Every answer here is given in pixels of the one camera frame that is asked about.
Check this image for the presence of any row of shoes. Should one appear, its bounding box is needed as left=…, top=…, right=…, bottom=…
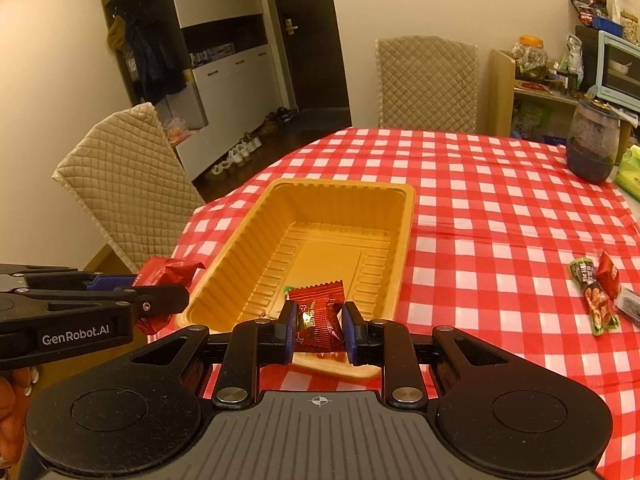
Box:
left=207, top=106, right=296, bottom=181

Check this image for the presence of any pale blue toaster oven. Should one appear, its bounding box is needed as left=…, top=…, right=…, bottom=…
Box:
left=595, top=30, right=640, bottom=111

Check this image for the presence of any yellow hanging cloth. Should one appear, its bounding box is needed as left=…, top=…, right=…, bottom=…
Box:
left=106, top=14, right=127, bottom=52

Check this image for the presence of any red packet with white label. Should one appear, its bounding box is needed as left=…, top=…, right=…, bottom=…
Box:
left=597, top=251, right=622, bottom=301

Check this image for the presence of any dark glass jar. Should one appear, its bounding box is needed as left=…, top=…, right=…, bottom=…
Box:
left=566, top=99, right=621, bottom=183

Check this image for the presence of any person's left hand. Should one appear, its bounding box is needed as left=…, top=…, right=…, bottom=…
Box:
left=0, top=375, right=28, bottom=466

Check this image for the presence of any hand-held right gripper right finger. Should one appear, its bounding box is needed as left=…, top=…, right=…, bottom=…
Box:
left=341, top=301, right=513, bottom=409

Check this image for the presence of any blue box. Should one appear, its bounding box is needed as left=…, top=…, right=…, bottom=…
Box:
left=592, top=16, right=625, bottom=38

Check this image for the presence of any dark door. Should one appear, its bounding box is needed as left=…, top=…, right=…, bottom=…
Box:
left=265, top=0, right=353, bottom=131

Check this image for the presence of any large red candy packet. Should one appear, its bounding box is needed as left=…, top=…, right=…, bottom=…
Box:
left=134, top=256, right=206, bottom=335

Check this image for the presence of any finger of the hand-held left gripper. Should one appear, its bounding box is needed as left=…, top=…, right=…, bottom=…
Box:
left=0, top=264, right=138, bottom=292
left=27, top=285, right=191, bottom=330

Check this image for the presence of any long green red sausage snack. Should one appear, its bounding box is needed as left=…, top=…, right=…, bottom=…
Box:
left=567, top=256, right=621, bottom=336

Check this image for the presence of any clear bag of nuts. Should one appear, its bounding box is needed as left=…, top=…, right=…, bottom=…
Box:
left=611, top=0, right=640, bottom=43

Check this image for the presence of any white cabinet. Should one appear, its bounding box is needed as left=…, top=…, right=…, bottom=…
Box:
left=97, top=0, right=293, bottom=181

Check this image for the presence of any clear bag of oranges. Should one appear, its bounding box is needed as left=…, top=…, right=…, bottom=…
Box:
left=162, top=116, right=193, bottom=143

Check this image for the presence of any orange plastic tray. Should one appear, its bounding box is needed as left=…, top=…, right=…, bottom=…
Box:
left=175, top=177, right=417, bottom=380

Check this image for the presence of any dark snack bag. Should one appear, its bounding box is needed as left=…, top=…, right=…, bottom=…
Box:
left=568, top=0, right=608, bottom=26

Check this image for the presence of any wooden shelf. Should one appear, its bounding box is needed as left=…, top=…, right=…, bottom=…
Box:
left=487, top=49, right=633, bottom=148

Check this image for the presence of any quilted beige chair back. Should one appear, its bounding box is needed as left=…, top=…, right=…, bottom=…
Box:
left=374, top=36, right=478, bottom=134

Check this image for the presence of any plastic jar with orange lid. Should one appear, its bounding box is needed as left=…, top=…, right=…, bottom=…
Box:
left=510, top=35, right=548, bottom=78

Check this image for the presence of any green white snack bag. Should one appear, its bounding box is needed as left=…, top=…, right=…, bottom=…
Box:
left=560, top=34, right=586, bottom=96

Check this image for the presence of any red white patterned candy packet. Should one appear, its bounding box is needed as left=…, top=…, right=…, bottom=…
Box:
left=286, top=281, right=347, bottom=353

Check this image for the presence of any dark hanging coat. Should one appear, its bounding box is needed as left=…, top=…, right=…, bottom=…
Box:
left=125, top=16, right=188, bottom=103

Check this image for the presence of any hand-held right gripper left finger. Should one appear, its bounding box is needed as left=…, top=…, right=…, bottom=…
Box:
left=127, top=301, right=299, bottom=409

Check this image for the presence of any green tissue pack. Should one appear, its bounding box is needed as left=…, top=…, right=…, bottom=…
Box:
left=614, top=145, right=640, bottom=193

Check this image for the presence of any red white checkered tablecloth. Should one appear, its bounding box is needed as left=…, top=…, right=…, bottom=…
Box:
left=135, top=127, right=640, bottom=478

